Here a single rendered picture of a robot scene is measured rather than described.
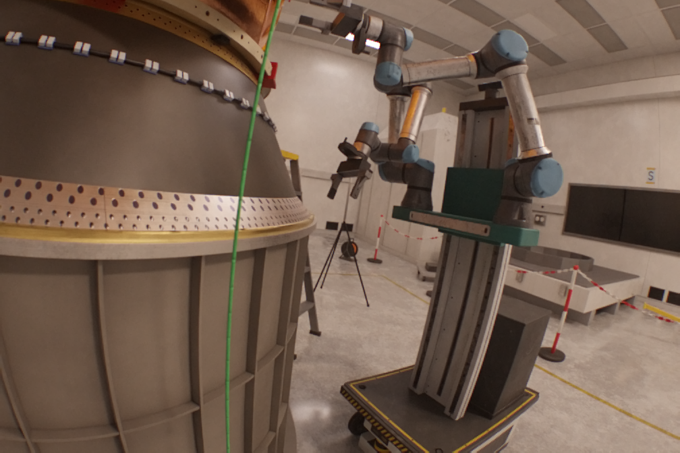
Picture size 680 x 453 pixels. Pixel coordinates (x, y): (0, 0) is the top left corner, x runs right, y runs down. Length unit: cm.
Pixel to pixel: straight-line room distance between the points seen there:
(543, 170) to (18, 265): 119
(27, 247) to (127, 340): 25
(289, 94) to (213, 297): 855
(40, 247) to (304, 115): 875
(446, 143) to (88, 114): 654
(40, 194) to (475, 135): 153
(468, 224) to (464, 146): 45
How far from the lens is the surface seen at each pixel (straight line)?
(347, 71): 977
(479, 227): 117
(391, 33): 99
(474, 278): 148
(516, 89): 105
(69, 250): 50
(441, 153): 671
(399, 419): 156
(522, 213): 113
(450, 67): 113
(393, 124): 151
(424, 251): 667
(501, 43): 105
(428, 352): 165
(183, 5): 88
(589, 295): 456
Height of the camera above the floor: 128
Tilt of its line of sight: 1 degrees down
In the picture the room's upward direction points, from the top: 8 degrees clockwise
